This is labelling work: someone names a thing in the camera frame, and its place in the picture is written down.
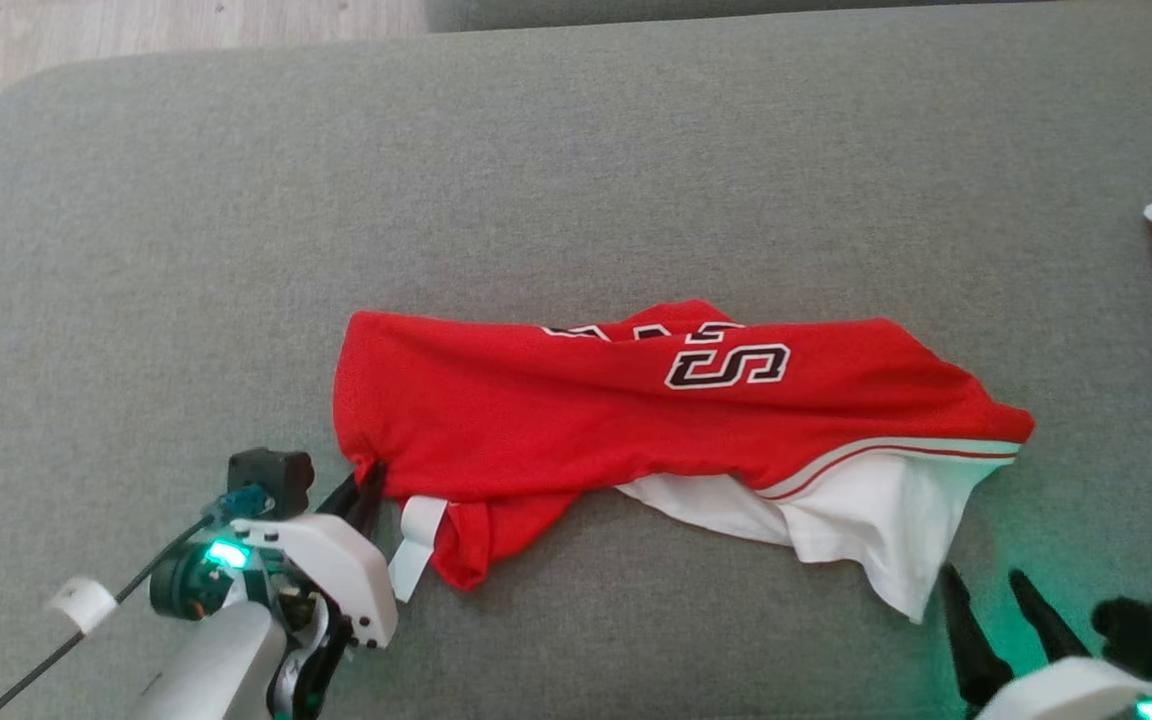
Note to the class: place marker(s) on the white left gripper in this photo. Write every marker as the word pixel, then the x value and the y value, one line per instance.
pixel 336 570

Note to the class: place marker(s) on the red basketball jersey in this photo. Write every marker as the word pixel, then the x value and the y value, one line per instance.
pixel 636 420

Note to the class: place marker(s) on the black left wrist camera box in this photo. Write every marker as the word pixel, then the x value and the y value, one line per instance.
pixel 271 475

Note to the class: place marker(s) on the large grey sofa ottoman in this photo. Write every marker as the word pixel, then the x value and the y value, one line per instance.
pixel 536 180

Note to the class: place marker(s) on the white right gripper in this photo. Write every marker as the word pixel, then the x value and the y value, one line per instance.
pixel 1066 695

